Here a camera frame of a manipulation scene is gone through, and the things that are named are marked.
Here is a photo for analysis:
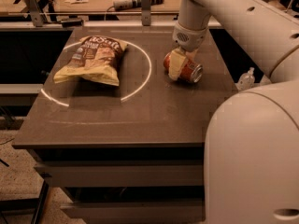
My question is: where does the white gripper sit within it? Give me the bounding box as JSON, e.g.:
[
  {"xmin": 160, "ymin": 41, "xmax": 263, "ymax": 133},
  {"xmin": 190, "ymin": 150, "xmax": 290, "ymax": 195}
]
[{"xmin": 168, "ymin": 21, "xmax": 207, "ymax": 80}]

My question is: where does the red coke can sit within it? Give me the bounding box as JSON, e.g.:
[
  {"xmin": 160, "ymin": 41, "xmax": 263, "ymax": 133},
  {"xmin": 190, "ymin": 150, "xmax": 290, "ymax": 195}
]
[{"xmin": 164, "ymin": 52, "xmax": 203, "ymax": 84}]

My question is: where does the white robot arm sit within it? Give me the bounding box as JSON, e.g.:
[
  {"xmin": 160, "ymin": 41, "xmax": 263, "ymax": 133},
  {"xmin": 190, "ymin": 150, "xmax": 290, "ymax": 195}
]
[{"xmin": 172, "ymin": 0, "xmax": 299, "ymax": 224}]

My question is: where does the clear plastic bottle left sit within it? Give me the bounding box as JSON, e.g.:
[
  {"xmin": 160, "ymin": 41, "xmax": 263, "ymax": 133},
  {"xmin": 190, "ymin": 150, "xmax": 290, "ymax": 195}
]
[{"xmin": 236, "ymin": 67, "xmax": 255, "ymax": 91}]

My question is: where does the yellow chip bag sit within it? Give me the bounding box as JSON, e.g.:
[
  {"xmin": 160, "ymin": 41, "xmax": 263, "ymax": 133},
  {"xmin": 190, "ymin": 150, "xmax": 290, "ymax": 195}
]
[{"xmin": 53, "ymin": 35, "xmax": 128, "ymax": 87}]

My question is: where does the grey drawer cabinet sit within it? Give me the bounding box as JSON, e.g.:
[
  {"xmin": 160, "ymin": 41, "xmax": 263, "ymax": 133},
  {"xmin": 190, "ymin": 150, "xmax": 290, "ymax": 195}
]
[{"xmin": 14, "ymin": 27, "xmax": 235, "ymax": 224}]

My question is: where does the upper grey drawer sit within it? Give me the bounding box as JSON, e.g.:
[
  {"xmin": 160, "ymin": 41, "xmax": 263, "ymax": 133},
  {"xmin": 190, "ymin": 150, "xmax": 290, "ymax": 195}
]
[{"xmin": 35, "ymin": 161, "xmax": 204, "ymax": 188}]

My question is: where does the grey drawer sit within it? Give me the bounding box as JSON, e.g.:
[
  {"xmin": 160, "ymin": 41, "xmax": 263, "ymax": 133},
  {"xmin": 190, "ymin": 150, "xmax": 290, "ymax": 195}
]
[
  {"xmin": 61, "ymin": 201, "xmax": 206, "ymax": 223},
  {"xmin": 35, "ymin": 161, "xmax": 204, "ymax": 188}
]

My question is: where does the lower grey drawer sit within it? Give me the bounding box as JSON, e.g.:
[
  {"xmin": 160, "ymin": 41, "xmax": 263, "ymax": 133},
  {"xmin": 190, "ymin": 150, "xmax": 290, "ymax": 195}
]
[{"xmin": 61, "ymin": 201, "xmax": 206, "ymax": 223}]

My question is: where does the middle metal bracket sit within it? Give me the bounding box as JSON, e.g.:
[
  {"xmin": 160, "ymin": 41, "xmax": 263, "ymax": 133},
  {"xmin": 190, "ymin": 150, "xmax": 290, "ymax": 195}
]
[{"xmin": 141, "ymin": 0, "xmax": 151, "ymax": 26}]

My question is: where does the metal bracket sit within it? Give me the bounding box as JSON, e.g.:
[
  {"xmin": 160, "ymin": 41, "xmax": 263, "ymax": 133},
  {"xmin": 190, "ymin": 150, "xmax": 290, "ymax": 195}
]
[
  {"xmin": 141, "ymin": 0, "xmax": 151, "ymax": 26},
  {"xmin": 23, "ymin": 0, "xmax": 45, "ymax": 27}
]

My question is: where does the left metal bracket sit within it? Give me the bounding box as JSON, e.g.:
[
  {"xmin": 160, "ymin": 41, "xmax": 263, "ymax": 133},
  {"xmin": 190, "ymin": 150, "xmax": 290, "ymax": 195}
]
[{"xmin": 23, "ymin": 0, "xmax": 45, "ymax": 27}]

